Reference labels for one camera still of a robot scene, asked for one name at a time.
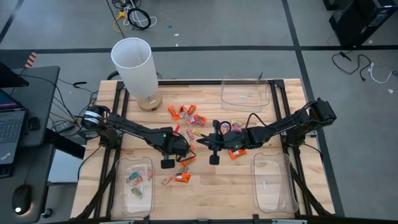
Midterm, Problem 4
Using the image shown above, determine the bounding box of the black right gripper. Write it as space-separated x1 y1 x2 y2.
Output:
197 120 249 166

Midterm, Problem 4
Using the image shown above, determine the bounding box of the orange candy bar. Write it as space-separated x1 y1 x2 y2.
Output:
180 157 197 168

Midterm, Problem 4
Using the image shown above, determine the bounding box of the red candy packets right pile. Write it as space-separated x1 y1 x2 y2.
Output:
71 79 335 224

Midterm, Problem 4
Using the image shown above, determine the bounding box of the clear plastic bin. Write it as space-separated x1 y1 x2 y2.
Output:
220 76 271 113
250 151 299 215
111 156 156 220

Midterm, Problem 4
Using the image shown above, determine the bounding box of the white shade wooden base lamp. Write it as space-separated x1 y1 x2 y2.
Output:
110 37 164 112

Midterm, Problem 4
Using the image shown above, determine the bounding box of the grey panel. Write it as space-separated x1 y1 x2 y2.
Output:
48 149 82 184

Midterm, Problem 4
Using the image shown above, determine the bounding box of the small black desk device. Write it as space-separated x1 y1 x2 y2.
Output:
27 116 40 131

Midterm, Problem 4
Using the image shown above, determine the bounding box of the black desk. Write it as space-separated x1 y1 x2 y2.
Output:
0 65 86 224

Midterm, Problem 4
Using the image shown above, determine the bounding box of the black computer mouse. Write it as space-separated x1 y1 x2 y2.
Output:
11 184 32 216

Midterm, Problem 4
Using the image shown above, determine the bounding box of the grey laptop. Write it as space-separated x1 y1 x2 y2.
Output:
0 88 28 166

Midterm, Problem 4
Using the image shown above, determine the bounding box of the orange black striped block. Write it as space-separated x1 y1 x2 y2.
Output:
24 52 37 68

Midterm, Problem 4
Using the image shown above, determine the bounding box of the black monitor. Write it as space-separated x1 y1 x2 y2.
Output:
0 60 30 88

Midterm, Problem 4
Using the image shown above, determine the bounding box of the black computer tower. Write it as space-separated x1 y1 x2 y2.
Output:
328 0 398 47

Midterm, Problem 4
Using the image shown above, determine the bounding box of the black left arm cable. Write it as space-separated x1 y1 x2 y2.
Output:
175 151 197 163

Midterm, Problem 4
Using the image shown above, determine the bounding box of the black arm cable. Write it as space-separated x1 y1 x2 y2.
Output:
218 112 276 135
175 151 197 163

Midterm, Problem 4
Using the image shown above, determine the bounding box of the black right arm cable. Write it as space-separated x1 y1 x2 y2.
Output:
218 112 276 135

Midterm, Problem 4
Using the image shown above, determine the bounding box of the black cable coil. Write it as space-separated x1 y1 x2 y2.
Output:
126 6 152 31

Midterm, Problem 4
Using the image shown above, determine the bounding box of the yellow plug cable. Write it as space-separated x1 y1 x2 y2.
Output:
112 11 127 34

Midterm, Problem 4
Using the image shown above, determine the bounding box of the black floor cable with plug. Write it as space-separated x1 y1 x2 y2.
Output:
331 51 373 82

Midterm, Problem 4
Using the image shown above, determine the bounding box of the white floor cable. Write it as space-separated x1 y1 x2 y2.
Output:
368 62 398 85

